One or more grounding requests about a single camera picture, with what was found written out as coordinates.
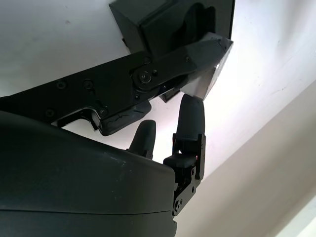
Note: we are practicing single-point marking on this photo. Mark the black camera box base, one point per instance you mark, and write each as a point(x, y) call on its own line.
point(172, 22)

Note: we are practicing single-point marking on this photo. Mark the silver depth camera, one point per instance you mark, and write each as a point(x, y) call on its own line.
point(212, 76)

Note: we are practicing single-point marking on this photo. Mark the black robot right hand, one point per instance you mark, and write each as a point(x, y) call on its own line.
point(74, 185)

